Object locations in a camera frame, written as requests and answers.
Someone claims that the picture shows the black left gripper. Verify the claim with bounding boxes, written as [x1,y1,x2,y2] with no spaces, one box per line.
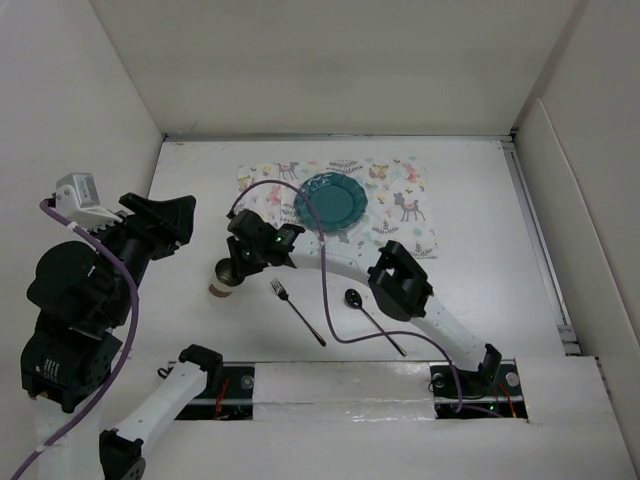
[91,188,198,320]

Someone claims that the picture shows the white cup with wooden base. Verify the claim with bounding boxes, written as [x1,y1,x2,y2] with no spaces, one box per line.
[208,258,245,298]

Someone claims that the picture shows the teal ceramic plate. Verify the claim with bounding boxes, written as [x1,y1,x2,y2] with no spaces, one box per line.
[294,172,368,234]

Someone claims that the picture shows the black spoon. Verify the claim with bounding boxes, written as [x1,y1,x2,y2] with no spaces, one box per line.
[344,288,407,357]

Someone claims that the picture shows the animal print cloth napkin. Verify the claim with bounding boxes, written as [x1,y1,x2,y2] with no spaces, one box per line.
[237,157,438,259]

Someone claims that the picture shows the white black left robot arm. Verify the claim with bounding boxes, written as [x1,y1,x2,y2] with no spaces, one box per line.
[20,185,223,479]

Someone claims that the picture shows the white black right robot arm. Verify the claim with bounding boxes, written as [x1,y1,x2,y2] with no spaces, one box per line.
[216,209,502,394]

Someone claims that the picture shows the black fork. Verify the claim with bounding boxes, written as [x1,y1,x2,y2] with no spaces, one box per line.
[270,279,327,347]

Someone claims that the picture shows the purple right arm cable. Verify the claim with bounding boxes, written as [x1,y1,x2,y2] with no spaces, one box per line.
[227,179,506,419]

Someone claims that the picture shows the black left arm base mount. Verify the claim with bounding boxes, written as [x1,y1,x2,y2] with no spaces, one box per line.
[176,363,255,421]

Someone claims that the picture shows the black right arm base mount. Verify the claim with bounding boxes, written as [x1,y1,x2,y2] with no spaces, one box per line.
[428,360,528,420]

